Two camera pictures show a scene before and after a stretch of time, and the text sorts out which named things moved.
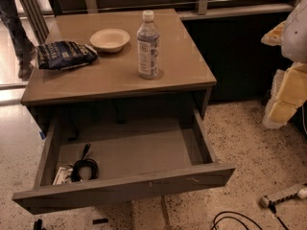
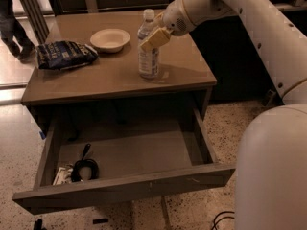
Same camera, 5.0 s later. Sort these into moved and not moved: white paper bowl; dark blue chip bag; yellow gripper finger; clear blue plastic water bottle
Moved: yellow gripper finger
Not moved: white paper bowl; clear blue plastic water bottle; dark blue chip bag
